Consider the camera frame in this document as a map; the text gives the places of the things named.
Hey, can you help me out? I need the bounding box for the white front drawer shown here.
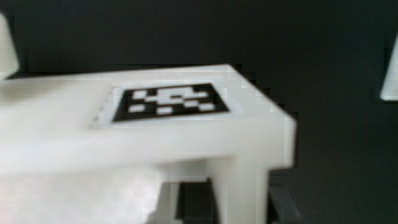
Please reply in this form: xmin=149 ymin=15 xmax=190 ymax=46
xmin=0 ymin=9 xmax=299 ymax=224

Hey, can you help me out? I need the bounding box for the white L-shaped fence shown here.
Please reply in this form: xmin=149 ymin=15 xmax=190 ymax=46
xmin=380 ymin=40 xmax=398 ymax=101

